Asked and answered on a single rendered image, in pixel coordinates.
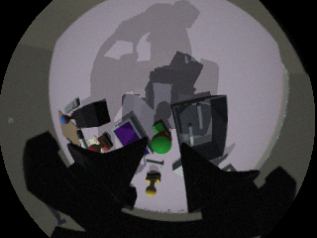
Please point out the white marker with black cap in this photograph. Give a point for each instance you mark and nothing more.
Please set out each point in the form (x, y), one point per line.
(80, 136)

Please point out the red-handled rubber stamp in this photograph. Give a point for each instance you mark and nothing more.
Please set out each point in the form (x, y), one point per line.
(105, 143)

